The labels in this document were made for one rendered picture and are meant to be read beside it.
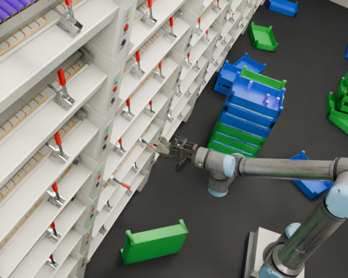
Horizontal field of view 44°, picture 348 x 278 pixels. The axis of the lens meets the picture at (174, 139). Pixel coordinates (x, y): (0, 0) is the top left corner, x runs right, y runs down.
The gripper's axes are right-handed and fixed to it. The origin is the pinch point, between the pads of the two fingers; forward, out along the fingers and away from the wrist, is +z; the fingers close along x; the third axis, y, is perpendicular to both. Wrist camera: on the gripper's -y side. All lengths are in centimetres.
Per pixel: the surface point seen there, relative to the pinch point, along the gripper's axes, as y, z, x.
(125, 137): 19.1, 4.2, 18.6
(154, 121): 1.0, 7.3, -15.6
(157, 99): 18.7, 3.4, -10.5
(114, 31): 86, -15, 54
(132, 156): -0.8, 6.8, 8.9
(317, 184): -76, -77, -87
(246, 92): -14, -23, -79
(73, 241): -1, 6, 58
